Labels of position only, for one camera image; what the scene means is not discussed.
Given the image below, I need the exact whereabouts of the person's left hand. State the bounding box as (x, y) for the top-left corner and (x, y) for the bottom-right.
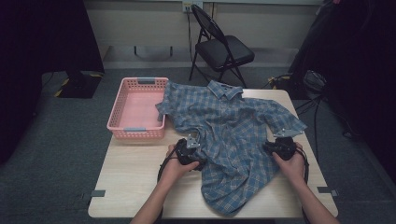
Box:
(161, 143), (201, 187)

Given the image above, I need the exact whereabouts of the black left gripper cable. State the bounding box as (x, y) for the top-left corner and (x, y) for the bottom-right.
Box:
(156, 145), (181, 224)

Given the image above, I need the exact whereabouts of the black curtain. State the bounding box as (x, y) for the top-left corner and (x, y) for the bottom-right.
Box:
(288, 0), (396, 183)
(0, 0), (106, 164)

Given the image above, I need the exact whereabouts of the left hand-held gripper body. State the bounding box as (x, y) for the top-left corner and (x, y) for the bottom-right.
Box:
(174, 133), (202, 166)

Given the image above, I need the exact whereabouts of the black folding chair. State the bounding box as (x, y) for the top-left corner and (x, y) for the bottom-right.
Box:
(188, 3), (256, 90)

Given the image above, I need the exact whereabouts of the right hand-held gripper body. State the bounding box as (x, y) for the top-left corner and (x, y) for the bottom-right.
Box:
(270, 128), (305, 161)

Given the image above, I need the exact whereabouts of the blue plaid shirt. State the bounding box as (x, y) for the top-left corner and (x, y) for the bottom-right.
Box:
(155, 79), (308, 217)

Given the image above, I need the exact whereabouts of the black stand base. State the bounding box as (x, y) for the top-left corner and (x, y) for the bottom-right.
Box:
(53, 70), (105, 100)

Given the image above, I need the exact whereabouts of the black wall cable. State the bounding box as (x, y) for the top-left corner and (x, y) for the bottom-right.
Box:
(186, 10), (194, 62)

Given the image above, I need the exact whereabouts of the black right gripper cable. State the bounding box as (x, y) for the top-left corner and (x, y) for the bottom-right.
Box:
(295, 145), (310, 224)

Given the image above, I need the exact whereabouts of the white wall outlet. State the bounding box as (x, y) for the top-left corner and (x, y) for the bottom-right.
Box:
(181, 0), (204, 13)

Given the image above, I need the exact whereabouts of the pink plastic basket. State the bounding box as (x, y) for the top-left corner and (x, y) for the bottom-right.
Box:
(106, 77), (169, 140)

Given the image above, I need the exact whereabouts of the person's right hand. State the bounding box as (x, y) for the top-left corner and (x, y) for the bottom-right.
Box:
(272, 141), (308, 187)

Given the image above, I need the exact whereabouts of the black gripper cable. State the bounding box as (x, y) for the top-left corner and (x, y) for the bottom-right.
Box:
(295, 145), (310, 224)
(156, 145), (181, 224)

